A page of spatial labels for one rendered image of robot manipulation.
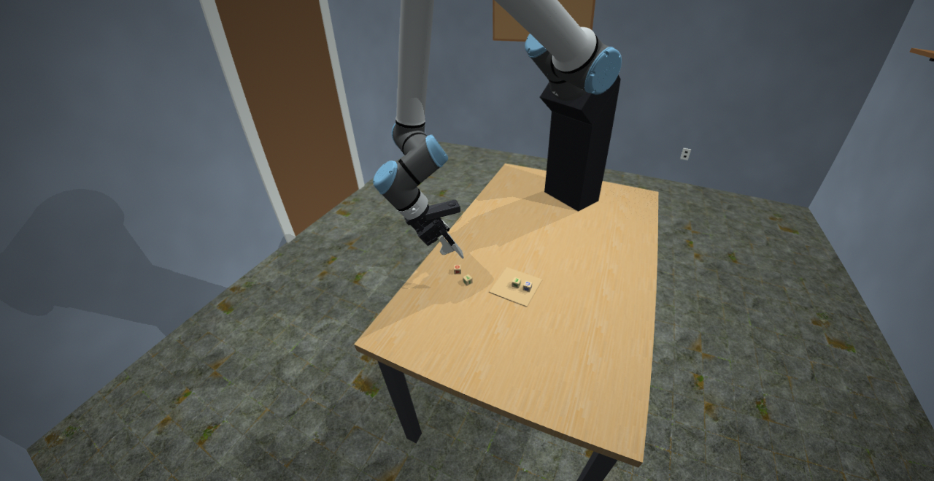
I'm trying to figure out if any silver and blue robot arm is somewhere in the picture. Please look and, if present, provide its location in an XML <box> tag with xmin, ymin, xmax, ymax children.
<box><xmin>373</xmin><ymin>0</ymin><xmax>622</xmax><ymax>220</ymax></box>

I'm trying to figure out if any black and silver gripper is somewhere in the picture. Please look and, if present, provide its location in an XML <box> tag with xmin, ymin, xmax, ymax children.
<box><xmin>405</xmin><ymin>205</ymin><xmax>464</xmax><ymax>258</ymax></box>

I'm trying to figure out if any tan square mat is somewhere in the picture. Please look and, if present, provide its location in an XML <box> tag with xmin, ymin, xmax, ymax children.
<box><xmin>489</xmin><ymin>267</ymin><xmax>542</xmax><ymax>307</ymax></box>

